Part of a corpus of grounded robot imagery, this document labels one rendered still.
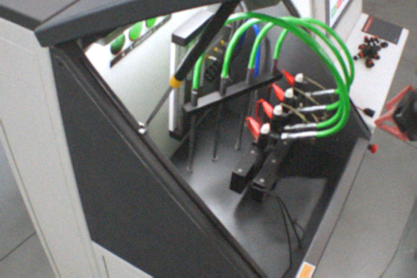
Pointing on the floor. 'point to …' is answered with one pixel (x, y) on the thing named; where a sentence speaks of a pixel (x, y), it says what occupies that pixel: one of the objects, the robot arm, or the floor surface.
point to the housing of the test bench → (44, 106)
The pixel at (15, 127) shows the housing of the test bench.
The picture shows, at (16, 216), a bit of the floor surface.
